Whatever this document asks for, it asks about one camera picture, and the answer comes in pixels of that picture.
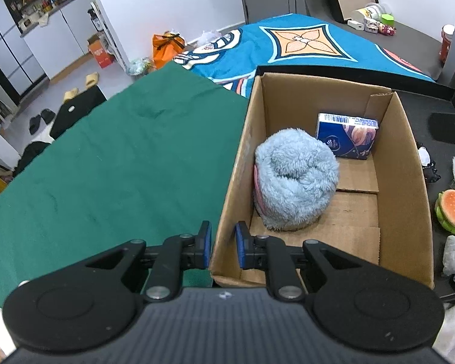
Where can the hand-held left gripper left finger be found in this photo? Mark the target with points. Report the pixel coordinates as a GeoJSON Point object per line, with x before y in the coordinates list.
{"type": "Point", "coordinates": [206, 246]}

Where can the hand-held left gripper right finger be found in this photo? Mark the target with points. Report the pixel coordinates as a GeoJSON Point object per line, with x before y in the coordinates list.
{"type": "Point", "coordinates": [240, 246]}

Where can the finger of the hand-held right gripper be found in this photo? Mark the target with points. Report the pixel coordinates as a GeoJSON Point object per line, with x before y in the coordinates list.
{"type": "Point", "coordinates": [447, 127]}

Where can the brown cardboard box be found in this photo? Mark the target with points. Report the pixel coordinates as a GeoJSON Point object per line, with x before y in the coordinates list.
{"type": "Point", "coordinates": [402, 182]}

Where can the burger plush toy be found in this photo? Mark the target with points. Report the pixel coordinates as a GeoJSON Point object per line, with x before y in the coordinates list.
{"type": "Point", "coordinates": [453, 208]}

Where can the light blue fluffy plush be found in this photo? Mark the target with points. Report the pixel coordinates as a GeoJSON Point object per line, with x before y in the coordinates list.
{"type": "Point", "coordinates": [295, 178]}

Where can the blue tissue pack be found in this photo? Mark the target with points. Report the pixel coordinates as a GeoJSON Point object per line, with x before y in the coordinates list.
{"type": "Point", "coordinates": [345, 136]}

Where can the red cup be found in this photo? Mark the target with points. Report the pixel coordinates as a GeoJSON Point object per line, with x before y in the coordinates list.
{"type": "Point", "coordinates": [447, 45]}

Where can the small figurines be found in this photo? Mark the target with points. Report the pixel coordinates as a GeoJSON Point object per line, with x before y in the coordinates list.
{"type": "Point", "coordinates": [381, 28]}

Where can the green lidded jar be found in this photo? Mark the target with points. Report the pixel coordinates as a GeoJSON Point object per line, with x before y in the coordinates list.
{"type": "Point", "coordinates": [387, 19]}

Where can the green cloth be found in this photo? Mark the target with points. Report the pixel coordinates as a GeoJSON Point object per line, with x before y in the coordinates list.
{"type": "Point", "coordinates": [117, 159]}

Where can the white charger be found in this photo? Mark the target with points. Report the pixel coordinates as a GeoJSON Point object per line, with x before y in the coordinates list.
{"type": "Point", "coordinates": [356, 24]}

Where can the black bag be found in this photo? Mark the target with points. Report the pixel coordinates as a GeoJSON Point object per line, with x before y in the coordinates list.
{"type": "Point", "coordinates": [79, 110]}

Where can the greenish plastic bag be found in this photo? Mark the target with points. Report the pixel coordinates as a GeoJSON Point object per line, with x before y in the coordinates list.
{"type": "Point", "coordinates": [138, 67]}

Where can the blue patterned blanket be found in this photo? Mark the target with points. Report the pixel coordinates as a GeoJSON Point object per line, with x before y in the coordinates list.
{"type": "Point", "coordinates": [250, 53]}

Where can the dark clothing pile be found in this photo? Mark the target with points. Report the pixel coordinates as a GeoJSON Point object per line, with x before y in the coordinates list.
{"type": "Point", "coordinates": [30, 157]}

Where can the orange bag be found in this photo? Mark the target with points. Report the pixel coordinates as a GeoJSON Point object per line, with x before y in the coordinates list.
{"type": "Point", "coordinates": [167, 51]}

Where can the yellow slipper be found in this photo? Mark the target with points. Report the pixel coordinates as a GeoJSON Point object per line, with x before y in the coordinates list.
{"type": "Point", "coordinates": [91, 79]}
{"type": "Point", "coordinates": [71, 94]}

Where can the black slipper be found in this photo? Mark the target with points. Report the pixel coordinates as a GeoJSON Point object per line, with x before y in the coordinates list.
{"type": "Point", "coordinates": [48, 115]}
{"type": "Point", "coordinates": [35, 125]}

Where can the white plastic bag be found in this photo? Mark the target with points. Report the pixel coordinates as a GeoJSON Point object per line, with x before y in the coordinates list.
{"type": "Point", "coordinates": [210, 38]}

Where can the orange cardboard box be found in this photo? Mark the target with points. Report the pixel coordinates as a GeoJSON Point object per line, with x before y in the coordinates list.
{"type": "Point", "coordinates": [100, 55]}

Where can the white rack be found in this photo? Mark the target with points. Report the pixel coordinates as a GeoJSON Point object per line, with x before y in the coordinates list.
{"type": "Point", "coordinates": [108, 38]}

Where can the white cabinet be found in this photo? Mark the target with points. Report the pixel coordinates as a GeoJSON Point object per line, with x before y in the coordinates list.
{"type": "Point", "coordinates": [60, 41]}

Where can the black framed door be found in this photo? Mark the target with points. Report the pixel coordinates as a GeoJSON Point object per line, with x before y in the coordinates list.
{"type": "Point", "coordinates": [7, 57]}

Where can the beige cloth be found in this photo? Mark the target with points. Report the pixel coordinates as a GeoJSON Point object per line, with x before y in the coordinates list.
{"type": "Point", "coordinates": [43, 19]}

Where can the small white appliance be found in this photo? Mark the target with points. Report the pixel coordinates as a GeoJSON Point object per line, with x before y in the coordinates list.
{"type": "Point", "coordinates": [26, 24]}

